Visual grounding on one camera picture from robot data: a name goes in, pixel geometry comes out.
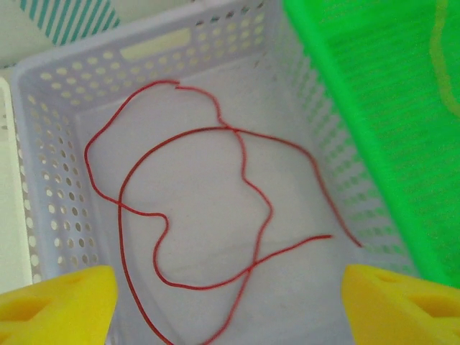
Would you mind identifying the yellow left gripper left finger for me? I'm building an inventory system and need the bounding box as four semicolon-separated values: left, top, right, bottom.
0;264;119;345

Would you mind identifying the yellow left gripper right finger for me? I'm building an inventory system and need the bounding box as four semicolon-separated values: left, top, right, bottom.
340;263;460;345

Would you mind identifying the red cable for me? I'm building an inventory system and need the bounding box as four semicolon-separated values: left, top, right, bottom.
175;86;274;345
84;79;334;290
117;126;363;345

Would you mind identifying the yellow cable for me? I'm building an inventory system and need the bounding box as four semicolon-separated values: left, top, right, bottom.
430;0;460;118

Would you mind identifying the white perforated plastic basket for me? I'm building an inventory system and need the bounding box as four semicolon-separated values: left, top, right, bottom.
0;76;32;288

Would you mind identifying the purple perforated plastic basket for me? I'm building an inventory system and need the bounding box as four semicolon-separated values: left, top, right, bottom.
10;0;421;345

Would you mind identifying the green mesh plastic basket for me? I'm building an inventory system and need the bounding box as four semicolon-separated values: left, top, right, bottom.
282;0;460;288

